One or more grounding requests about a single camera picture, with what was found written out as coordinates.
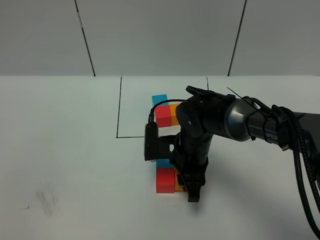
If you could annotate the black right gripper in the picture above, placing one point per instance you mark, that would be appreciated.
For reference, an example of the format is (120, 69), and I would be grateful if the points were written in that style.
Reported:
(190, 154)

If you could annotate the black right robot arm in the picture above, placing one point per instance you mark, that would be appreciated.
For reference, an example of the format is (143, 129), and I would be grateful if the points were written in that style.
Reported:
(207, 113)

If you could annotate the orange template cube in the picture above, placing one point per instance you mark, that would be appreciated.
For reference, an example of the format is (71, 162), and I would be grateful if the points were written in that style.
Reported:
(174, 120)

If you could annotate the red template cube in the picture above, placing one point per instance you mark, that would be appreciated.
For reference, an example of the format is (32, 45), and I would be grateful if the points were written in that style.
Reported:
(163, 116)

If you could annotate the blue template cube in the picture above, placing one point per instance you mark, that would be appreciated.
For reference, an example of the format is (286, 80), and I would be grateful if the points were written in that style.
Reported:
(158, 98)

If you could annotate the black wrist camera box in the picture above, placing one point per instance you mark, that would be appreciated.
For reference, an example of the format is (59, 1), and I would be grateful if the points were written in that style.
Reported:
(151, 141)

